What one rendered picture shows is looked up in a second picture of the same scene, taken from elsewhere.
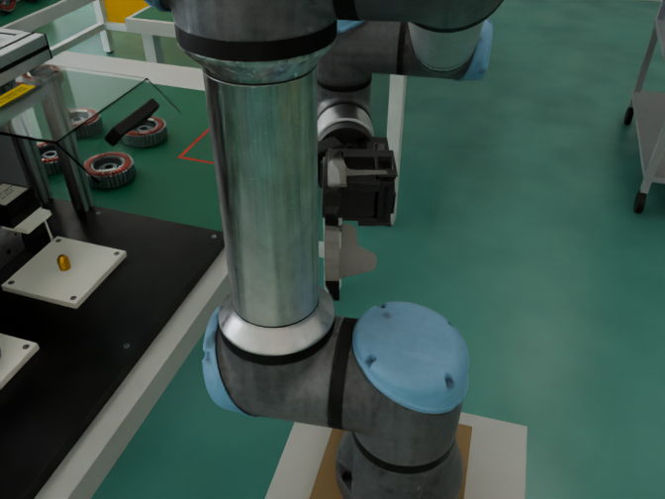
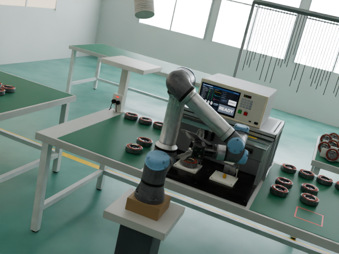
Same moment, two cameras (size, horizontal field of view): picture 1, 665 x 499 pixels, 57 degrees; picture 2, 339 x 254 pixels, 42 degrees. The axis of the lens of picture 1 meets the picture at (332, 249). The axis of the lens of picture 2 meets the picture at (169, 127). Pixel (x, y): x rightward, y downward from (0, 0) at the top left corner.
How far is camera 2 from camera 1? 2.13 m
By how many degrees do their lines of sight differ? 80
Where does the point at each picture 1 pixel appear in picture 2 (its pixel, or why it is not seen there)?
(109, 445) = (168, 182)
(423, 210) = not seen: outside the picture
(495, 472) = (151, 223)
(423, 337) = (158, 156)
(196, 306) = (214, 197)
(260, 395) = not seen: hidden behind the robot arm
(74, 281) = (218, 178)
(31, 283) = (217, 173)
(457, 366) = (151, 158)
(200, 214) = (260, 204)
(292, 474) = not seen: hidden behind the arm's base
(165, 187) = (275, 201)
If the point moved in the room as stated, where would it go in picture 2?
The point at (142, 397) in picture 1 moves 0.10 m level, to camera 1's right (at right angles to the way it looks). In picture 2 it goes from (181, 186) to (180, 194)
